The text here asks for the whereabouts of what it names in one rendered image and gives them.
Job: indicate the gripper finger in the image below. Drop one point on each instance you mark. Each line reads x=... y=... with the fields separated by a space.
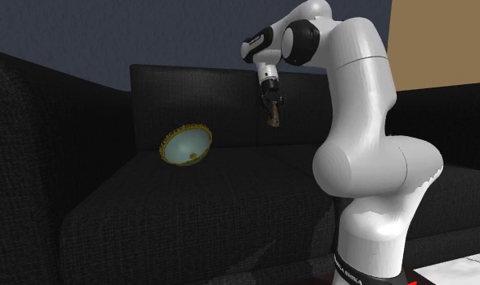
x=281 y=99
x=266 y=102

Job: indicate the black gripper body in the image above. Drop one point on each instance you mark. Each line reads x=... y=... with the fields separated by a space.
x=270 y=87

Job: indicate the brown speckled oblong object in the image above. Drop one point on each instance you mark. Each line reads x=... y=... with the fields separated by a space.
x=273 y=116

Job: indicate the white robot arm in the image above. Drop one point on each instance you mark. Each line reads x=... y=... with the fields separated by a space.
x=362 y=130

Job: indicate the pale blue gold-rimmed bowl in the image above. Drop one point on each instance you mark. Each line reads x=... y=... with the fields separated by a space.
x=185 y=147

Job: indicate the black fabric sofa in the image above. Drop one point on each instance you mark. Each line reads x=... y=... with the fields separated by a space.
x=192 y=205

